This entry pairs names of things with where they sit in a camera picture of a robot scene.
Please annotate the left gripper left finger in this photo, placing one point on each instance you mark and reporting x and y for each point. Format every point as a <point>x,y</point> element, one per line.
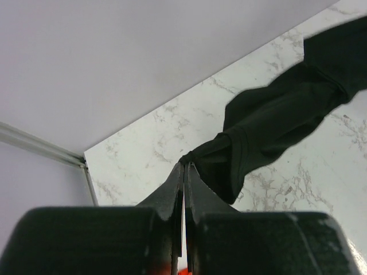
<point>141,239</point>

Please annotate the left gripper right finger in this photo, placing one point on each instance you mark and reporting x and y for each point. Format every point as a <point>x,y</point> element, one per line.
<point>222,240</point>

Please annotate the black t shirt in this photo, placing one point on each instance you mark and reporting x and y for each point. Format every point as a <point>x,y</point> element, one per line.
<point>260,124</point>

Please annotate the orange folded t shirt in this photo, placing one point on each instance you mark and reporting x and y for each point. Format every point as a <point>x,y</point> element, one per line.
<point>184,271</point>

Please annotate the left aluminium corner post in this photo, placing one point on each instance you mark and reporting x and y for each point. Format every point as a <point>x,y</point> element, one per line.
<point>31,143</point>

